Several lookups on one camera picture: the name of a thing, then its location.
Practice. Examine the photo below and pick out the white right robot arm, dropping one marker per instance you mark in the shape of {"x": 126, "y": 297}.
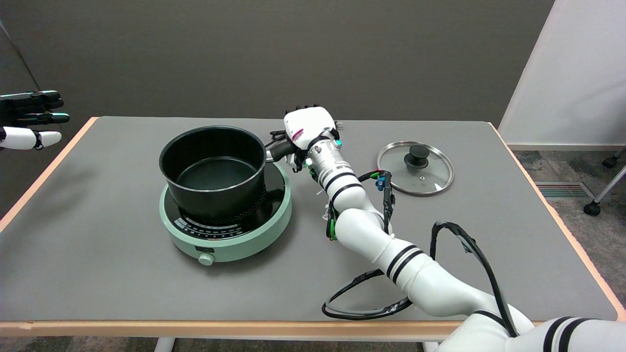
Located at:
{"x": 391, "y": 244}

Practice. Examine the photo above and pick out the black soup pot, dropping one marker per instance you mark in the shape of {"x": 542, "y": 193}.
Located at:
{"x": 215, "y": 171}

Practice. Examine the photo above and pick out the grey chair leg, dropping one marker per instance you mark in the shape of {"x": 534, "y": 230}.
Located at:
{"x": 611, "y": 185}

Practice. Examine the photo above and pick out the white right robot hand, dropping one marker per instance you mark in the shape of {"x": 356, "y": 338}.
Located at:
{"x": 309, "y": 128}

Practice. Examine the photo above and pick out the black chair caster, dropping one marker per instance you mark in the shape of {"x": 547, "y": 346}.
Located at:
{"x": 592, "y": 208}

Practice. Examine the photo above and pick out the green induction stove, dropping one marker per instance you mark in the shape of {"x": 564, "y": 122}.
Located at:
{"x": 225, "y": 230}

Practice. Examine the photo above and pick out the glass pot lid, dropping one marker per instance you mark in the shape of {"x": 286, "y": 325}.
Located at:
{"x": 415, "y": 167}

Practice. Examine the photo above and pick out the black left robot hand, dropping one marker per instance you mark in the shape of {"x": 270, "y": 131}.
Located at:
{"x": 30, "y": 120}

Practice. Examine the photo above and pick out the white table leg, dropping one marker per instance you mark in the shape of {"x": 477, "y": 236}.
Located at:
{"x": 165, "y": 344}

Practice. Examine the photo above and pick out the floor vent grille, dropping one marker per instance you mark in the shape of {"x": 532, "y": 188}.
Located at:
{"x": 563, "y": 189}

